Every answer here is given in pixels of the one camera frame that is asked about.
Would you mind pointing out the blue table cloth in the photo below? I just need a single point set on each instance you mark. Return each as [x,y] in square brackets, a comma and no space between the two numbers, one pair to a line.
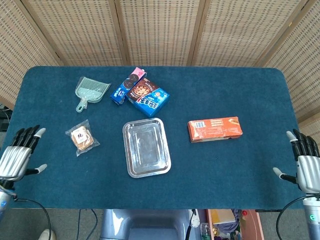
[160,155]

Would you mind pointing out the blue chocolate chip cookie box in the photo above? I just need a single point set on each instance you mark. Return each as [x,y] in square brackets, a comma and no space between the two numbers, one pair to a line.
[149,97]

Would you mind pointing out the light green plastic dustpan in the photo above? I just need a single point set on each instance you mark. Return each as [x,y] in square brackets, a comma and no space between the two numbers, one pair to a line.
[90,92]

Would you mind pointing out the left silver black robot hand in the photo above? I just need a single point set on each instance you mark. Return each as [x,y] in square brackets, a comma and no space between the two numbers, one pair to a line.
[13,160]

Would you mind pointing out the woven bamboo folding screen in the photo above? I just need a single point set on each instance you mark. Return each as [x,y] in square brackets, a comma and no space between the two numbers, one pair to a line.
[160,32]

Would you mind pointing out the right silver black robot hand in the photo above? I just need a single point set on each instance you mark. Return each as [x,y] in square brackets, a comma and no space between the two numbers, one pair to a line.
[308,166]

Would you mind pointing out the pink storage box with clutter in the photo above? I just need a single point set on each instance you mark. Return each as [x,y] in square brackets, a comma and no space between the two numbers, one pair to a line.
[232,224]

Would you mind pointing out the packaged pastry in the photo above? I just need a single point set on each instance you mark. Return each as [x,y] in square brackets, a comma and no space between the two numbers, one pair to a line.
[81,138]

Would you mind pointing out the blue pink sandwich cookie box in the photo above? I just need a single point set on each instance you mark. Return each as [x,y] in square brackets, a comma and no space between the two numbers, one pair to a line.
[127,86]

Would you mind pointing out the white shoe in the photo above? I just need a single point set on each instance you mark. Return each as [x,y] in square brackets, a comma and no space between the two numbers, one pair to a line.
[47,235]

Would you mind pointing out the clear plastic bottle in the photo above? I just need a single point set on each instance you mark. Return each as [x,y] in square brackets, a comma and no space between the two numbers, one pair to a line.
[204,231]

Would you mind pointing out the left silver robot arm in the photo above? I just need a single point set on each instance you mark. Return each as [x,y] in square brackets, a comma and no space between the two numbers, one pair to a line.
[3,200]

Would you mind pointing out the orange snack box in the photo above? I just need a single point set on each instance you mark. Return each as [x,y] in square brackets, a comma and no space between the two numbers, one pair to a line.
[215,129]

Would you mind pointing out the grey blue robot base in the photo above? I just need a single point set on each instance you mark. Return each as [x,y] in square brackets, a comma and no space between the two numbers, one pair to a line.
[147,224]

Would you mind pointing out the silver metal tray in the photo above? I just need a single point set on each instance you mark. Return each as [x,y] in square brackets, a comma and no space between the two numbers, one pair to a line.
[146,147]

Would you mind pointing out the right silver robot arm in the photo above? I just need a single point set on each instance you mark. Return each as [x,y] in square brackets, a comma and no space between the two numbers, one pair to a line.
[312,217]

